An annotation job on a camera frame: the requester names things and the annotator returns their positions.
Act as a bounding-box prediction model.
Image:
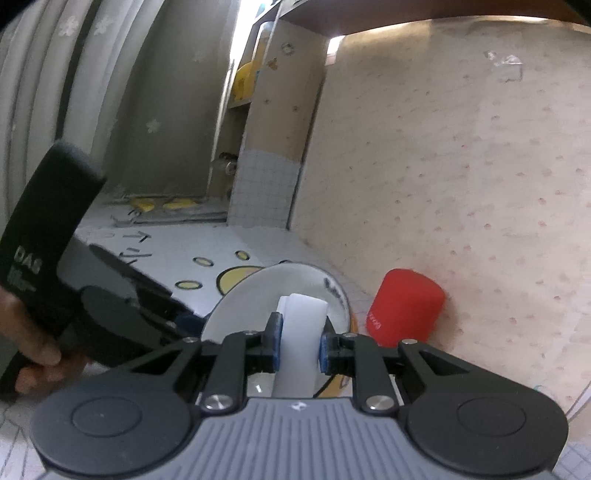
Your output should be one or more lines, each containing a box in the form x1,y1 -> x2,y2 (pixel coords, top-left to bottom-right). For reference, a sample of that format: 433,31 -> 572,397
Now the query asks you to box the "yellow toy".
232,62 -> 259,103

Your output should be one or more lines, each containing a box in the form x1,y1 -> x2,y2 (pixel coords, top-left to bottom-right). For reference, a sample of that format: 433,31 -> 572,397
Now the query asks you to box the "clear tape piece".
484,50 -> 525,83

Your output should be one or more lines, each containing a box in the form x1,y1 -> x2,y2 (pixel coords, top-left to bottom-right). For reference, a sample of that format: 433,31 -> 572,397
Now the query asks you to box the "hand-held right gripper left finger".
117,311 -> 284,411

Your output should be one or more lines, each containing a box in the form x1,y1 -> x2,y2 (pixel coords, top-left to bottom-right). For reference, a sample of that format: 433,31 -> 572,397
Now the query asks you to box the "red cylindrical cup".
365,268 -> 446,349

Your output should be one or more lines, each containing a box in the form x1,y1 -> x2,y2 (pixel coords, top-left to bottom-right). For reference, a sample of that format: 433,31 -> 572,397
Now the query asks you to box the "wooden side cabinet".
208,18 -> 342,232

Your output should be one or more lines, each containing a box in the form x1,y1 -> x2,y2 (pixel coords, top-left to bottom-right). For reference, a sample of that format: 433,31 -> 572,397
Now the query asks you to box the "person's left hand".
0,281 -> 93,395

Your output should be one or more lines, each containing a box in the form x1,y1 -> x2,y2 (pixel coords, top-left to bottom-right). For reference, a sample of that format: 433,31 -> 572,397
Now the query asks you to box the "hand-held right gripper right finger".
318,318 -> 481,414

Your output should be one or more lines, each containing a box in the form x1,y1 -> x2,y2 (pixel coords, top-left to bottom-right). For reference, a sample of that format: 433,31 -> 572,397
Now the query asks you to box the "white sponge block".
271,293 -> 329,398

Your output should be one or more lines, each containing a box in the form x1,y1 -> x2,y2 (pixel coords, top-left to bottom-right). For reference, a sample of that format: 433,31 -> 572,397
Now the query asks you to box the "white printed table mat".
0,198 -> 591,480

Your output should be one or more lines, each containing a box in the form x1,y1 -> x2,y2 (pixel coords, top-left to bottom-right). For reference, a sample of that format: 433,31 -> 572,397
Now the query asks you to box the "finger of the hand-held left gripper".
89,244 -> 208,344

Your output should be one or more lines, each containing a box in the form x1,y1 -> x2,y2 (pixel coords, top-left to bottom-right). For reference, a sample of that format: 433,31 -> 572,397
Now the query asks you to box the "yellow and white bowl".
201,262 -> 358,400

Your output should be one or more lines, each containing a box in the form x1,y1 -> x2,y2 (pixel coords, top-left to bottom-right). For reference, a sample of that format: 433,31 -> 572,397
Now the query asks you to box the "white sheer curtain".
0,0 -> 245,217

